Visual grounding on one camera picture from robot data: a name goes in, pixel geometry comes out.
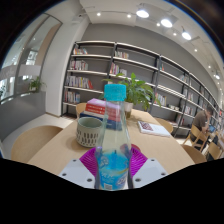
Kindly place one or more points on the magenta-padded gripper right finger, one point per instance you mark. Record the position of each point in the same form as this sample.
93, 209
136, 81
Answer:
150, 171

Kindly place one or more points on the grey patterned ceramic mug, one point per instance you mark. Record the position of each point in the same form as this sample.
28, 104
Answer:
88, 135

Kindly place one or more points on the green potted plant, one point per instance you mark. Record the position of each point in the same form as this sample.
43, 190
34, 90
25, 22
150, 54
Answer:
140, 91

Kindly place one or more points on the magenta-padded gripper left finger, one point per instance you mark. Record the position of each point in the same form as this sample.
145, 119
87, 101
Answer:
75, 171

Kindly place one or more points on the pink book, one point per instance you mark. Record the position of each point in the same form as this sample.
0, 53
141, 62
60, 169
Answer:
95, 101

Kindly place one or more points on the clear bottle with blue cap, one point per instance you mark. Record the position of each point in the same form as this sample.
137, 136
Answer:
112, 150

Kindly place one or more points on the flat round red coaster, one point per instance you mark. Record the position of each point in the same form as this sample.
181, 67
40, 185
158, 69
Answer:
136, 147

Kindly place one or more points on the white book with patterned cover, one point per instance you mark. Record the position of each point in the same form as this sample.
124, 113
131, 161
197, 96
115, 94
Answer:
153, 128

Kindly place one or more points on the grey shelf unit with books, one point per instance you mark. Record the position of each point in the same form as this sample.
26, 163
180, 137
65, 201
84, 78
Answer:
140, 63

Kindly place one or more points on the round ceiling lights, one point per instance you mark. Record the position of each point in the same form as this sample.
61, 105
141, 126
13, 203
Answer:
142, 13

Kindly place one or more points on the person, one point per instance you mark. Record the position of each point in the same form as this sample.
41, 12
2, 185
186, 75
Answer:
201, 120

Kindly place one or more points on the small green ledge plant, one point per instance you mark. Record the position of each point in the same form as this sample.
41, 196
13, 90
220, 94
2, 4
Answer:
35, 84

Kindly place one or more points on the light wooden chair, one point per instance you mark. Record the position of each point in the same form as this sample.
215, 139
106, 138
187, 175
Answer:
199, 135
165, 124
195, 155
33, 143
215, 150
80, 110

